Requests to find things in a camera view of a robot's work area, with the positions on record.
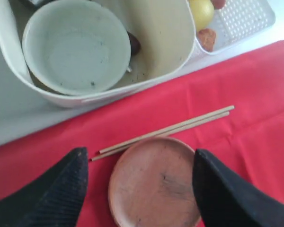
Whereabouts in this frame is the brown round plate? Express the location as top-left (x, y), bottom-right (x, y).
top-left (108, 137), bottom-right (201, 227)

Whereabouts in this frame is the fried chicken nugget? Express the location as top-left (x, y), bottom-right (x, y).
top-left (197, 28), bottom-right (216, 52)

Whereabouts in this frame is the stainless steel cup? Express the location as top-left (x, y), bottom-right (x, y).
top-left (20, 0), bottom-right (52, 8)

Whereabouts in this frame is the red sausage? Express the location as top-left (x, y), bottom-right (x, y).
top-left (211, 0), bottom-right (226, 10)

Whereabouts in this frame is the pale green bowl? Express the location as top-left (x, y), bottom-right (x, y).
top-left (22, 0), bottom-right (131, 96)

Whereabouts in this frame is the yellow lemon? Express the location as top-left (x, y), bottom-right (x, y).
top-left (189, 0), bottom-right (214, 32)

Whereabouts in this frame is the cream plastic bin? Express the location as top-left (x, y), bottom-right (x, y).
top-left (0, 0), bottom-right (195, 108)

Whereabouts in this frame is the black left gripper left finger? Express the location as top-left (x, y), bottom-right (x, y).
top-left (0, 148), bottom-right (89, 227)

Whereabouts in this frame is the white perforated plastic basket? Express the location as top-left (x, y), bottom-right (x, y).
top-left (188, 0), bottom-right (276, 55)

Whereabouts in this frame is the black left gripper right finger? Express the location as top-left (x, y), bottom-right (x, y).
top-left (192, 149), bottom-right (284, 227)

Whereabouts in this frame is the red tablecloth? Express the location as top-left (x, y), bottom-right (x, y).
top-left (0, 40), bottom-right (284, 227)

